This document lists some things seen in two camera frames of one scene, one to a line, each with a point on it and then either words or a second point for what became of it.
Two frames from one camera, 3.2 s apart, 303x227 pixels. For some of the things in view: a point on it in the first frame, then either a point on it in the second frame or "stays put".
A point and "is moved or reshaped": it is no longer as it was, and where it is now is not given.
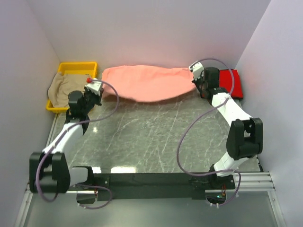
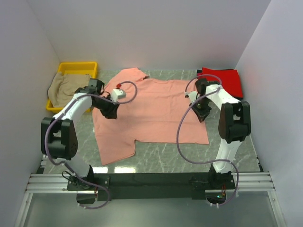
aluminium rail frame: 259,181 stays put
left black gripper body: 91,99 to 102,105
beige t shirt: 61,86 stays put
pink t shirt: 147,83 is moved or reshaped
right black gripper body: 200,84 to 202,104
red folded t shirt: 230,79 stays put
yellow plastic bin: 89,68 stays put
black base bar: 160,186 stays put
